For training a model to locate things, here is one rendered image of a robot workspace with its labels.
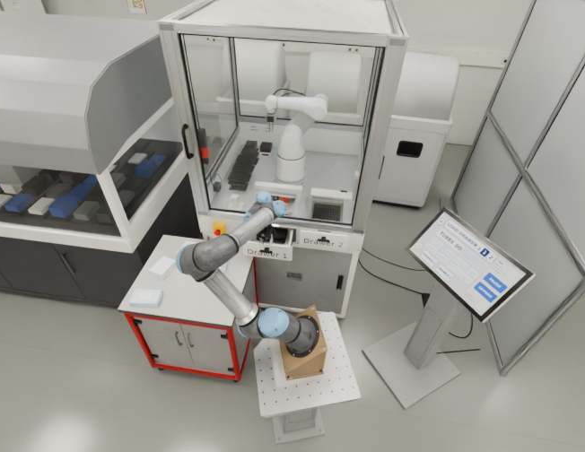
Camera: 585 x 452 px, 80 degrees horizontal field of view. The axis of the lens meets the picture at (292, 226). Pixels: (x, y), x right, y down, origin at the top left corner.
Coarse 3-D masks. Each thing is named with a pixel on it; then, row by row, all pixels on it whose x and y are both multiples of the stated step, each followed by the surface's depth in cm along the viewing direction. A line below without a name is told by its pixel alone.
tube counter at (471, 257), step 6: (456, 246) 174; (462, 246) 172; (462, 252) 171; (468, 252) 170; (468, 258) 169; (474, 258) 167; (474, 264) 167; (480, 264) 165; (486, 264) 163; (480, 270) 164
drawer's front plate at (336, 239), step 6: (300, 234) 208; (306, 234) 207; (312, 234) 206; (318, 234) 206; (324, 234) 205; (330, 234) 205; (336, 234) 205; (342, 234) 205; (300, 240) 211; (306, 240) 210; (330, 240) 208; (336, 240) 207; (342, 240) 206; (318, 246) 212; (324, 246) 211; (330, 246) 210; (336, 246) 210; (342, 246) 209
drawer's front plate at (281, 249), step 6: (246, 246) 200; (252, 246) 199; (258, 246) 198; (264, 246) 198; (270, 246) 197; (276, 246) 196; (282, 246) 196; (288, 246) 197; (246, 252) 204; (258, 252) 202; (276, 252) 200; (282, 252) 199; (288, 252) 198; (276, 258) 203; (282, 258) 203; (288, 258) 202
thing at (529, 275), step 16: (464, 224) 174; (416, 240) 189; (416, 256) 186; (432, 272) 179; (528, 272) 151; (448, 288) 172; (512, 288) 154; (464, 304) 165; (496, 304) 156; (480, 320) 159
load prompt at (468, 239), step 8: (448, 224) 180; (456, 224) 177; (456, 232) 176; (464, 232) 173; (464, 240) 172; (472, 240) 170; (472, 248) 169; (480, 248) 166; (488, 248) 164; (488, 256) 163; (496, 256) 161
